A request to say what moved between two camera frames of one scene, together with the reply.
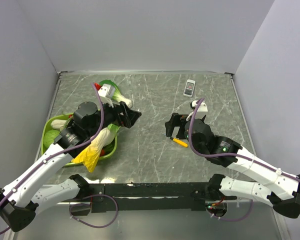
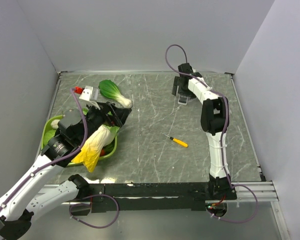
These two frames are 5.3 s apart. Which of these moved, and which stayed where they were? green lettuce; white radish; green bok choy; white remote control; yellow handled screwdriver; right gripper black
Moved: right gripper black; white remote control
Stayed: white radish; green bok choy; yellow handled screwdriver; green lettuce
